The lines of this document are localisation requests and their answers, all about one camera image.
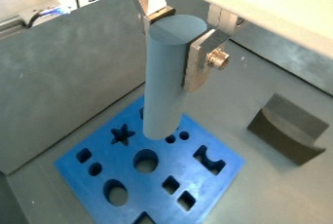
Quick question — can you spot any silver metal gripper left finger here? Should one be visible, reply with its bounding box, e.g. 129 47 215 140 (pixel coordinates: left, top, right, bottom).
138 0 176 32

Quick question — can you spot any blue shape sorter board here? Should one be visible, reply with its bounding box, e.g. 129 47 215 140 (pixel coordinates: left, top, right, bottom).
55 100 244 224

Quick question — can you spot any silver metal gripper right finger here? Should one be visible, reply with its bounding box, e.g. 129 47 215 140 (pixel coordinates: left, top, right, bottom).
182 4 247 92

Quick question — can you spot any light blue oval peg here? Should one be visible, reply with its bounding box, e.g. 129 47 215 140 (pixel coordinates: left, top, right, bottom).
144 15 208 140

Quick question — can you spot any dark grey curved block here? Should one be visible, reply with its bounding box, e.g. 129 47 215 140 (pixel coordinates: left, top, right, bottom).
248 93 330 166

